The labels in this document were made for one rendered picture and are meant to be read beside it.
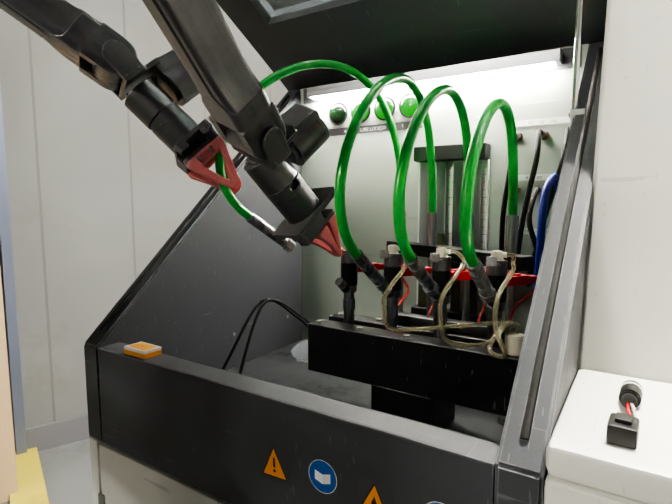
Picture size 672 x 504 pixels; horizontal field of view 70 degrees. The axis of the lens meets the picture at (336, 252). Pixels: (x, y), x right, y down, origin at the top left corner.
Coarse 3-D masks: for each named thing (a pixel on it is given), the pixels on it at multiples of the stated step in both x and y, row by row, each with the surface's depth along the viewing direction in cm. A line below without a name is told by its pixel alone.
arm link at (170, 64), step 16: (112, 48) 66; (128, 48) 67; (112, 64) 66; (128, 64) 67; (160, 64) 71; (176, 64) 72; (128, 80) 67; (176, 80) 71; (192, 80) 73; (192, 96) 74
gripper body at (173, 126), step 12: (168, 108) 70; (180, 108) 72; (156, 120) 70; (168, 120) 70; (180, 120) 70; (192, 120) 72; (204, 120) 69; (156, 132) 71; (168, 132) 70; (180, 132) 70; (192, 132) 68; (204, 132) 69; (168, 144) 71; (180, 144) 68; (192, 144) 72; (180, 168) 77
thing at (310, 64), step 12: (312, 60) 80; (324, 60) 81; (276, 72) 77; (288, 72) 78; (348, 72) 85; (360, 72) 86; (264, 84) 76; (372, 84) 88; (384, 108) 90; (396, 132) 92; (396, 144) 92; (216, 156) 73; (396, 156) 93; (216, 168) 73; (228, 192) 74; (240, 204) 75
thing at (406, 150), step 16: (432, 96) 63; (416, 112) 60; (464, 112) 74; (416, 128) 59; (464, 128) 75; (464, 144) 77; (400, 160) 57; (464, 160) 78; (400, 176) 57; (400, 192) 57; (400, 208) 57; (400, 224) 57; (400, 240) 58; (416, 256) 61; (416, 272) 62; (432, 288) 66
